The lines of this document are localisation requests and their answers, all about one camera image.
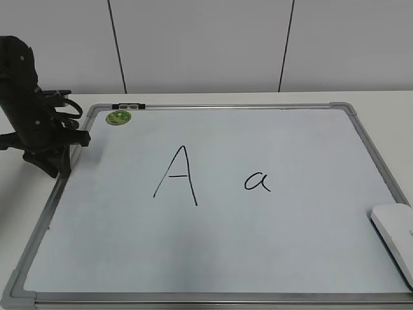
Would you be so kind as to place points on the white whiteboard with grey frame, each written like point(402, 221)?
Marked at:
point(207, 206)

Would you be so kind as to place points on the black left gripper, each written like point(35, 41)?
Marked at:
point(44, 122)

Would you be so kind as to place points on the round green sticker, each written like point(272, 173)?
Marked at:
point(119, 117)

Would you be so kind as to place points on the white whiteboard eraser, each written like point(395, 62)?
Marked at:
point(394, 224)

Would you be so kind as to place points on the black grey marker clip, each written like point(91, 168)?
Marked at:
point(126, 106)

